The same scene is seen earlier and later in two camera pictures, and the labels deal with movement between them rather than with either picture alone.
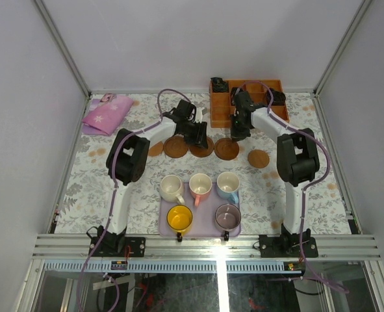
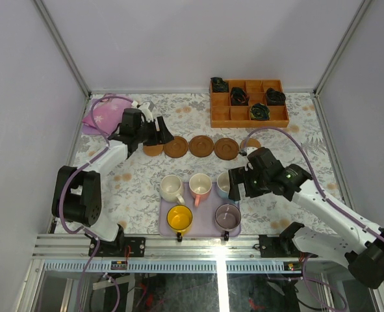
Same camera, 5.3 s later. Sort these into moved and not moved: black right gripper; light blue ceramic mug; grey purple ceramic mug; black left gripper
Moved: black left gripper; black right gripper
Not moved: light blue ceramic mug; grey purple ceramic mug
